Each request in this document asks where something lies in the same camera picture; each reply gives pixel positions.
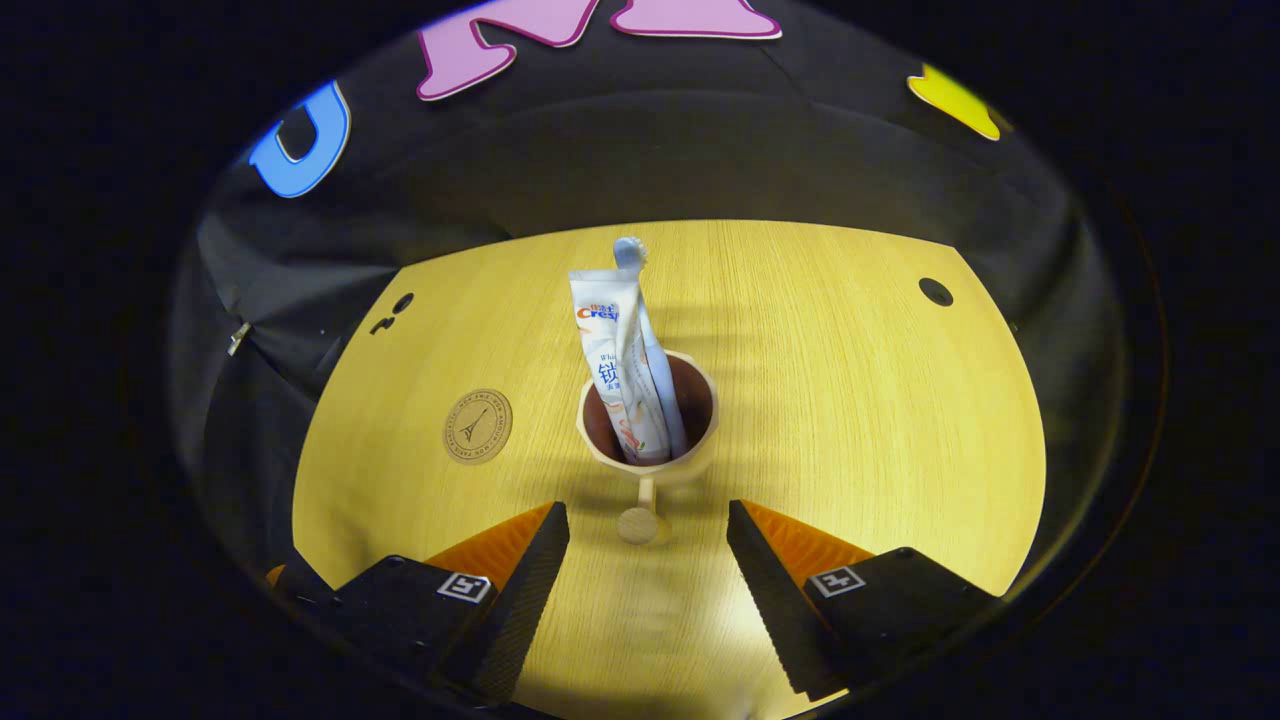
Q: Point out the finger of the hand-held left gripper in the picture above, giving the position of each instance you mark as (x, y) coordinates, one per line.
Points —
(277, 575)

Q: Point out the round brown coaster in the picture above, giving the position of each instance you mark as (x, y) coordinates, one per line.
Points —
(478, 426)

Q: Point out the light blue toothbrush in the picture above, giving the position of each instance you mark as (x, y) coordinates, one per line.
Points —
(662, 390)

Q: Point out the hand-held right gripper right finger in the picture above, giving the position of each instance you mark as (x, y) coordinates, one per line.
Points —
(775, 600)

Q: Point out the wooden desktop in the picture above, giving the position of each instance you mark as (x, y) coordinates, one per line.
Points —
(860, 420)

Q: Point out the white toothpaste tube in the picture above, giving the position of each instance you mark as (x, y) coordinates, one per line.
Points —
(620, 380)

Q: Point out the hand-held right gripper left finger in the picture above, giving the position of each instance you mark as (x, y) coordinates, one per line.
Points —
(525, 590)

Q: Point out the silver clip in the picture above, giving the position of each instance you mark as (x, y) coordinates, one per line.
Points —
(238, 338)

